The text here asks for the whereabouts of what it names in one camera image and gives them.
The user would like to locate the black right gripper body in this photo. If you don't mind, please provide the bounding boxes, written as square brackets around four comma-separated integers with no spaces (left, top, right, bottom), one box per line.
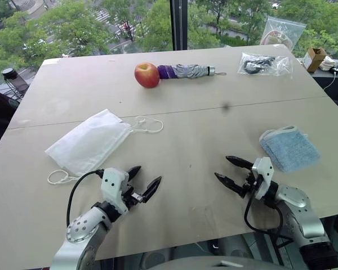
[237,171,260,199]

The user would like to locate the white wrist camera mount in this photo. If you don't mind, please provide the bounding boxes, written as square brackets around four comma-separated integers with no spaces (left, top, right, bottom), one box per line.
[101,167,130,216]
[251,156,274,201]

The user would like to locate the blue cloth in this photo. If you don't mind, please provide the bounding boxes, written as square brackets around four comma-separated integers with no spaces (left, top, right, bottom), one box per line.
[259,125,321,174]

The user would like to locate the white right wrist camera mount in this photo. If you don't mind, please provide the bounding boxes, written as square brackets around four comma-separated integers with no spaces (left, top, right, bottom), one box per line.
[251,156,274,201]

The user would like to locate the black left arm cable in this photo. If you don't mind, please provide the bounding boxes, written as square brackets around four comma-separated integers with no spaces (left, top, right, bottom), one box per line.
[66,169,105,226]

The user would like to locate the clear zip plastic bag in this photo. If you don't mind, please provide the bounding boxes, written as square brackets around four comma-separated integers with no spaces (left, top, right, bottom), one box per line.
[260,15,307,52]

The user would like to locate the small brown cardboard box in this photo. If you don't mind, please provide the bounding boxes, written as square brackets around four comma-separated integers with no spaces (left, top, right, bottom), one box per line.
[302,46,328,73]

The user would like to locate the black window frame post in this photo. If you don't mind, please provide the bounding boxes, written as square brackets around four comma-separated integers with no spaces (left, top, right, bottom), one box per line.
[169,0,189,52]

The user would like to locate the white face mask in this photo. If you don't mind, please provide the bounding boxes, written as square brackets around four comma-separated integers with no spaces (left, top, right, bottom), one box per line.
[45,108,164,185]

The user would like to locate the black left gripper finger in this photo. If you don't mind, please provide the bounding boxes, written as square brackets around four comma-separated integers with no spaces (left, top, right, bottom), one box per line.
[128,165,142,184]
[141,175,163,204]

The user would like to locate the clear bag with black cable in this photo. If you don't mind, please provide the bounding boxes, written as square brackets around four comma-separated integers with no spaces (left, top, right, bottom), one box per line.
[237,51,293,77]

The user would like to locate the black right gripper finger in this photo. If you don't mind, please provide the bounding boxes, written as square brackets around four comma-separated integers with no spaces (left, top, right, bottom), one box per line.
[214,172,244,196]
[225,155,254,171]

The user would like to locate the grey purple folded umbrella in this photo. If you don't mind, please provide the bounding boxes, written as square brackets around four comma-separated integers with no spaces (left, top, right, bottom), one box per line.
[157,64,227,80]

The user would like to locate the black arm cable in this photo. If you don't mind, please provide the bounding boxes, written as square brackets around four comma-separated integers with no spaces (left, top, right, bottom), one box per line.
[243,193,284,235]
[66,169,105,226]

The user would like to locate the red yellow apple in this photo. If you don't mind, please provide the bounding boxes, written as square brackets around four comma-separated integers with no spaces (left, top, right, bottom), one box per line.
[134,62,161,89]

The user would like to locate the dark water bottle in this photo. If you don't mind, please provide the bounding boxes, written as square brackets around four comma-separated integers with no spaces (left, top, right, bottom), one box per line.
[1,67,29,98]

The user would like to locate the white crumpled cloth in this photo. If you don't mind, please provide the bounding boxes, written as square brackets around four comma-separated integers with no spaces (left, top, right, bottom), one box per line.
[319,55,338,71]

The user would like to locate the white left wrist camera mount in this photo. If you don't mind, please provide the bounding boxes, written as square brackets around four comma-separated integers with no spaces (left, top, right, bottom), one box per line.
[101,167,130,216]

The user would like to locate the white charging cable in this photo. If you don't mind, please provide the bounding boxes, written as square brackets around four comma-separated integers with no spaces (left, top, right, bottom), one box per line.
[323,69,338,91]

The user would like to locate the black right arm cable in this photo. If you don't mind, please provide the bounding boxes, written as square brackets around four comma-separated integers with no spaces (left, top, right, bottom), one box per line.
[243,193,284,235]

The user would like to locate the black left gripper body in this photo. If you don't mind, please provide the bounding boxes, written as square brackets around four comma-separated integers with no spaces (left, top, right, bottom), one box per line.
[120,173,146,210]

